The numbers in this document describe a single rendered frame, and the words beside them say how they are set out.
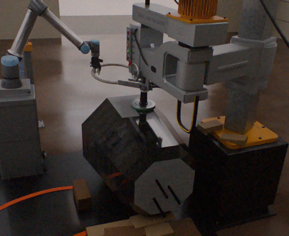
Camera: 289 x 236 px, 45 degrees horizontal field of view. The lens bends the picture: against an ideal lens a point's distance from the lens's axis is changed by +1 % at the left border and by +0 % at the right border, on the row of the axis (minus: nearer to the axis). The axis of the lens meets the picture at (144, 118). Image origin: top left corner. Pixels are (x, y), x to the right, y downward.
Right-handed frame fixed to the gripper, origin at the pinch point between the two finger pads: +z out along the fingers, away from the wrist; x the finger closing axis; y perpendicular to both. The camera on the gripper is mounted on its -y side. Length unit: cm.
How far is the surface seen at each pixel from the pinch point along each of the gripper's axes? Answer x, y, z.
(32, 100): -14, 78, 5
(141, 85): 81, 41, -24
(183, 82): 133, 74, -54
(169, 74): 114, 59, -49
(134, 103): 73, 38, -3
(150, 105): 86, 33, -4
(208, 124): 139, 26, 0
